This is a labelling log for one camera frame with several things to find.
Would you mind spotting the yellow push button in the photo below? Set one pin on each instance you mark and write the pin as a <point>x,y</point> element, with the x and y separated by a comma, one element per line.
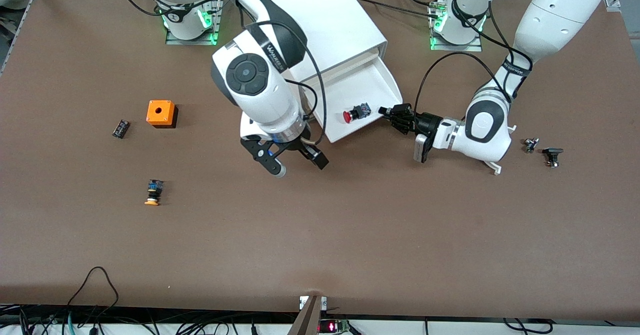
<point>153,192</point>

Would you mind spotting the small silver black switch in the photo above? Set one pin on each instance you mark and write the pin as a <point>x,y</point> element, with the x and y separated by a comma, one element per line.
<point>531,145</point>

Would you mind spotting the brown camera post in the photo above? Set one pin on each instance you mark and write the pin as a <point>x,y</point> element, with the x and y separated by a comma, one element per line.
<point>307,317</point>

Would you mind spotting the black switch part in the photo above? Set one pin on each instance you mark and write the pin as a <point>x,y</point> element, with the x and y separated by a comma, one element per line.
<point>552,154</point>

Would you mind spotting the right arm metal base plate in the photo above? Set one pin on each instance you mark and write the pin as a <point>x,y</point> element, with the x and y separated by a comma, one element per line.
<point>192,41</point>

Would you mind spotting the small black contact block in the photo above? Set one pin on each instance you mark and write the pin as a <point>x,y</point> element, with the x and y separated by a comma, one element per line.
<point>121,128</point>

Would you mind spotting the white drawer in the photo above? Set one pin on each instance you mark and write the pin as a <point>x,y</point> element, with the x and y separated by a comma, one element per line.
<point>372,54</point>
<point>370,85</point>

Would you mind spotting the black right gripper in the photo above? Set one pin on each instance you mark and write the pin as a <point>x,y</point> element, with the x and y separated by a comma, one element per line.
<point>298,146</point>

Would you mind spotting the red lit circuit board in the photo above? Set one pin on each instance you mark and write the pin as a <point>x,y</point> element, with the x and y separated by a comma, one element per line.
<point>332,326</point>

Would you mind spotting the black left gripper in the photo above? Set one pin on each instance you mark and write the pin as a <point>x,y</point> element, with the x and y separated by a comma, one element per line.
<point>428,122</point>

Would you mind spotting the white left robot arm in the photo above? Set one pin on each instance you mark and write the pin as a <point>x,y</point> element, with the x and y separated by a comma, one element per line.
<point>487,120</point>

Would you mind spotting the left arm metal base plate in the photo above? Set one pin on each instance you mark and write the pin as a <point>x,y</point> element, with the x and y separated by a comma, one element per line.
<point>470,47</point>

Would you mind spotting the orange button box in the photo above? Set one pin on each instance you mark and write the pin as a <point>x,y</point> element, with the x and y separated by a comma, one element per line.
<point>161,112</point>

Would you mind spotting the white curved bracket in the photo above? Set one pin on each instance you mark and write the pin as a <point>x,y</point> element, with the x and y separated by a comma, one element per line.
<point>495,167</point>

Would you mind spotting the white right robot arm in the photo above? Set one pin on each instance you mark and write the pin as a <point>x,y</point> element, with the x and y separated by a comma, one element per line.
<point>260,100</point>

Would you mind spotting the red push button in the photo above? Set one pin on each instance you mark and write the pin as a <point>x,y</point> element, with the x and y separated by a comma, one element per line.
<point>357,112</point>

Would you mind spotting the white drawer cabinet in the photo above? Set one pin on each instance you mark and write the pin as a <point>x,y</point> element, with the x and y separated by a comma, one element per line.
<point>340,25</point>

